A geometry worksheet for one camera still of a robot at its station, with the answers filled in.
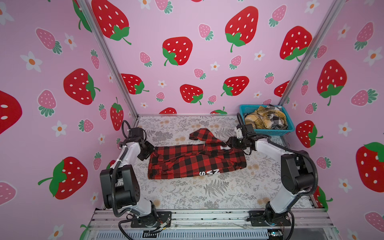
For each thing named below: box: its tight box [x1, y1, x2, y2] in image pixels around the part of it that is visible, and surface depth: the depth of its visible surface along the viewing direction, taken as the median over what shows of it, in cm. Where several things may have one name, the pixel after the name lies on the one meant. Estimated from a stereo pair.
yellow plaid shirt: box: [244, 106, 288, 129], surface depth 106 cm
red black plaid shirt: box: [148, 128, 247, 180], surface depth 95 cm
